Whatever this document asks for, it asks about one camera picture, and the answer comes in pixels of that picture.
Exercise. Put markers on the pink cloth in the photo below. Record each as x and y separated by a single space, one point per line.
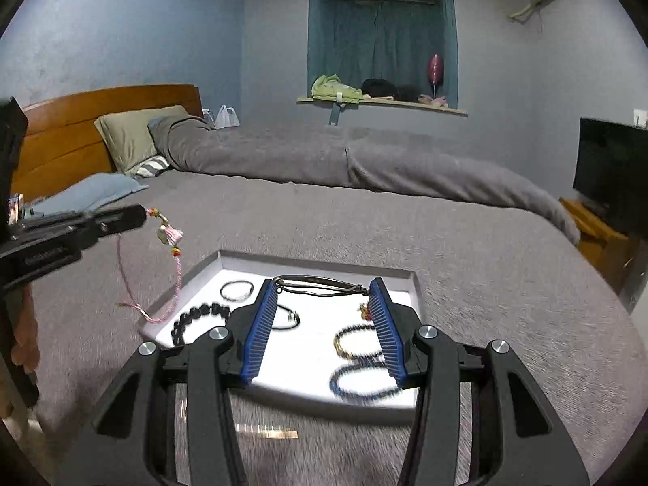
435 101

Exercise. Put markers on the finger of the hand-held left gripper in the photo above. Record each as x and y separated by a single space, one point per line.
55 221
121 220

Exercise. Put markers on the olive pillow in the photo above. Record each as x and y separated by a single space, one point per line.
126 136

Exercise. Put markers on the grey duvet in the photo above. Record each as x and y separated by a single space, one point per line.
405 177

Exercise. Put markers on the striped pillow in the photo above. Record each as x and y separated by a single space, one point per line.
152 166

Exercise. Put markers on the light blue pillow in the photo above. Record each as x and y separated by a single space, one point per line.
91 192

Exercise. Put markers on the black cloth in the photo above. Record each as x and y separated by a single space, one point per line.
378 87
411 93

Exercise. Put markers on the white wall socket strip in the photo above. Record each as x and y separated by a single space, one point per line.
640 117

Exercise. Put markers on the wooden television stand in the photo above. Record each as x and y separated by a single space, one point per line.
597 248

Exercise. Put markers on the person's left hand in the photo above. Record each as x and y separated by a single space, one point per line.
28 334

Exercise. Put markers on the green cloth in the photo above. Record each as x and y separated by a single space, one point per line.
334 88

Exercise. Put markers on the pink balloon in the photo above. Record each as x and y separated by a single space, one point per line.
435 68

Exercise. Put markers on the black television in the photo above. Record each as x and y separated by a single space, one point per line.
612 172

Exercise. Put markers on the white plastic bag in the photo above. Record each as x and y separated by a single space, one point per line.
227 119

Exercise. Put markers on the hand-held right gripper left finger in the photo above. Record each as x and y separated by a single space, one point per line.
258 339

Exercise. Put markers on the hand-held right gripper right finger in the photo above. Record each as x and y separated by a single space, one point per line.
387 334

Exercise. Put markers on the wooden headboard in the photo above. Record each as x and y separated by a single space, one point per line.
66 131

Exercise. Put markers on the grey jewelry tray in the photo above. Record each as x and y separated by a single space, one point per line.
314 334

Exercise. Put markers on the wooden window sill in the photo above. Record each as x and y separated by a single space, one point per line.
405 104

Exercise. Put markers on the teal curtain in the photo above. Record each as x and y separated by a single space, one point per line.
384 35

